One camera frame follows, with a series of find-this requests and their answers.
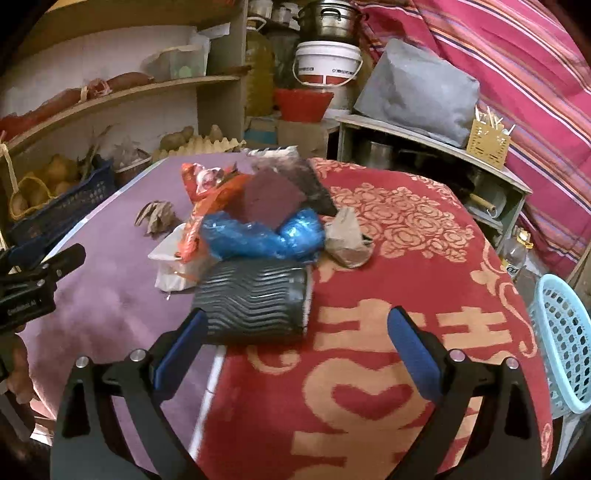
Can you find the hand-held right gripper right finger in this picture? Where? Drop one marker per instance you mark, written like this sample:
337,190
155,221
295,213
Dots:
411,346

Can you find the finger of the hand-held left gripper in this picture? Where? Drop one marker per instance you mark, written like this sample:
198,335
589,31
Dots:
62,259

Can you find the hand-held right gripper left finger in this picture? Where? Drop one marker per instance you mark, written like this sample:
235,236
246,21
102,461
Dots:
182,341

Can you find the grey ribbed package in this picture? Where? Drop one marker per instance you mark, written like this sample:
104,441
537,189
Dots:
249,300

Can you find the white plastic bag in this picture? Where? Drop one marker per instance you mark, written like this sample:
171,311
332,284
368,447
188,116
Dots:
171,263

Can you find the dried brown leaf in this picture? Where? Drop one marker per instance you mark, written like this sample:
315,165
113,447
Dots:
154,217

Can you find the blue plastic bag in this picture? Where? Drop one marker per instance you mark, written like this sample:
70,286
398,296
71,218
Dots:
240,237

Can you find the brown paper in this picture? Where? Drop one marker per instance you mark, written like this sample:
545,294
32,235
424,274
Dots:
346,240

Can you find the red snack wrapper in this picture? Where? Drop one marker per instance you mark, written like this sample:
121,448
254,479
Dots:
217,207

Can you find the light blue plastic basket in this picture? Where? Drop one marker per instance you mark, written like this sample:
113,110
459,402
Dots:
558,332

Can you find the clear plastic wrapper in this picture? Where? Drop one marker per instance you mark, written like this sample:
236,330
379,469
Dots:
210,180

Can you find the person's left hand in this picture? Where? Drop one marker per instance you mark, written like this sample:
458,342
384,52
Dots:
21,369

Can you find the purple blanket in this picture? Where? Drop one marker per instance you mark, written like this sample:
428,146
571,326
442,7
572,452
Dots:
106,295

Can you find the dark blue crate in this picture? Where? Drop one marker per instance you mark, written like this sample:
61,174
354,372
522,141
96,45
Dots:
69,203

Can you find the red floral blanket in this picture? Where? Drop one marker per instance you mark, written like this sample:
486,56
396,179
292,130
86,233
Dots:
369,415

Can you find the net bag of potatoes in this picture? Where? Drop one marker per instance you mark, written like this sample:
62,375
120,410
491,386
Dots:
51,177

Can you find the dried plant stalks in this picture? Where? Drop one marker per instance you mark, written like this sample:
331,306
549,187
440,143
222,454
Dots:
94,152

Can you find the brown basket with plastic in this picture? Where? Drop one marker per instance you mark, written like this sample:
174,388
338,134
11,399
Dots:
131,166

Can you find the clear plastic bottle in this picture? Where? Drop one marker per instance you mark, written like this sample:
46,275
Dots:
513,258

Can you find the sweet potato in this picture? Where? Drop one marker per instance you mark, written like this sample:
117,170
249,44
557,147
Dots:
18,122
62,99
129,81

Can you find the large potato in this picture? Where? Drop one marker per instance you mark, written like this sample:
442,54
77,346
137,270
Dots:
178,136

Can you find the yellow egg tray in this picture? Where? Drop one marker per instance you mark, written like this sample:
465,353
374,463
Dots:
203,146

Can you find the small steel pot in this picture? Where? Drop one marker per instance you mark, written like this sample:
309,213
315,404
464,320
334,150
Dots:
376,154

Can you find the small potato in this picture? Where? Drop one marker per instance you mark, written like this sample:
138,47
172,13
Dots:
216,131

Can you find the grey wooden cabinet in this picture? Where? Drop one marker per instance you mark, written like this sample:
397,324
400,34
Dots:
392,131

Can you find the yellow plastic basket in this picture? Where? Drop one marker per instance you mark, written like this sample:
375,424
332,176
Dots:
485,143

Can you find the wooden shelf unit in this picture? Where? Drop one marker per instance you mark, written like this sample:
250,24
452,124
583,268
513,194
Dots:
217,106

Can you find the teal box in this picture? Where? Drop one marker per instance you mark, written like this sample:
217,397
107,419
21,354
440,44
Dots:
258,137

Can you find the clear plastic container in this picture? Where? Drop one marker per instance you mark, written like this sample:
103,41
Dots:
180,64

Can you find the brown cardboard box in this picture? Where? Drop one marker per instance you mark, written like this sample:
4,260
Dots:
300,138

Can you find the bunch of pale sticks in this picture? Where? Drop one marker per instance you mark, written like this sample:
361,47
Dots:
494,121

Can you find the red plastic basket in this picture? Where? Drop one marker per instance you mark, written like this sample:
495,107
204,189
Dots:
302,106

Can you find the yellow oil jug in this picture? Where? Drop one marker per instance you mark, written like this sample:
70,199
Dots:
258,69

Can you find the pink striped cloth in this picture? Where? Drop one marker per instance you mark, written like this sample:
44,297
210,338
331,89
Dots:
531,92

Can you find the white plastic bucket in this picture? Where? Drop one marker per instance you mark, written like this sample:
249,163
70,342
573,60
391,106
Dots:
323,60

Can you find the large steel pot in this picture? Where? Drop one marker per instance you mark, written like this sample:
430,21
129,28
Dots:
328,23

